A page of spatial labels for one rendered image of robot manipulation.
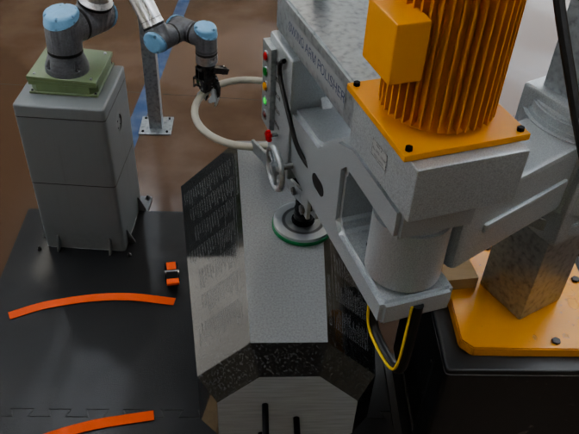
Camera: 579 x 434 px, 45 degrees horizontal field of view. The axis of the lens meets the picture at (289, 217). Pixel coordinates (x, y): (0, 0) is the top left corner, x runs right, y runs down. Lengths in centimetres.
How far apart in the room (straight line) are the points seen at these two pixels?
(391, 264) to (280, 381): 64
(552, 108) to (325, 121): 61
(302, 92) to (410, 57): 80
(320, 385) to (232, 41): 376
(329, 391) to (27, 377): 148
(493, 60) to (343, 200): 64
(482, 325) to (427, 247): 79
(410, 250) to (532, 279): 76
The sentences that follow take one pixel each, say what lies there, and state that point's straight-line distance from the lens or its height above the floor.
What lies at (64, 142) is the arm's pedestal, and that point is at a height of 67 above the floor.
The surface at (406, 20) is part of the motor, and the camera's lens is 125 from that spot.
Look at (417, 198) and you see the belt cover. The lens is 137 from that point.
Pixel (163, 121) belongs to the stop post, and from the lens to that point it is 454.
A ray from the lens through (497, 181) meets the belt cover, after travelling 146.
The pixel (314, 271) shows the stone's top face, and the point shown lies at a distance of 233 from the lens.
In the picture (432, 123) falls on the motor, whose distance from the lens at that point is 140.
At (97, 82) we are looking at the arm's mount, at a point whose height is 91.
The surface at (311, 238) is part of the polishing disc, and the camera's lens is 241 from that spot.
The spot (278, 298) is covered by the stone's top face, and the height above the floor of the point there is 84.
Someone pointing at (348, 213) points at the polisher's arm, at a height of 130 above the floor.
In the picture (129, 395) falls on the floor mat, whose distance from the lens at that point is 306.
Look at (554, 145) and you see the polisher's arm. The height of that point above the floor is 149.
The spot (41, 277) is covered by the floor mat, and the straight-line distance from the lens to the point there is 359.
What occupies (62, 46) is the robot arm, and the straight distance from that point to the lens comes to 318.
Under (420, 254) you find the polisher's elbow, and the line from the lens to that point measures 162.
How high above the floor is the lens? 249
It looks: 41 degrees down
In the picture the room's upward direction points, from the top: 3 degrees clockwise
